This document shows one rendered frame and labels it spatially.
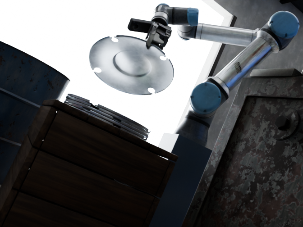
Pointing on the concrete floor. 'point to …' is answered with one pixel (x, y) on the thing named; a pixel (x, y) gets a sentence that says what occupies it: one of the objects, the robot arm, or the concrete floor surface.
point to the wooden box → (82, 174)
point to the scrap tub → (22, 97)
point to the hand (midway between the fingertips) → (146, 45)
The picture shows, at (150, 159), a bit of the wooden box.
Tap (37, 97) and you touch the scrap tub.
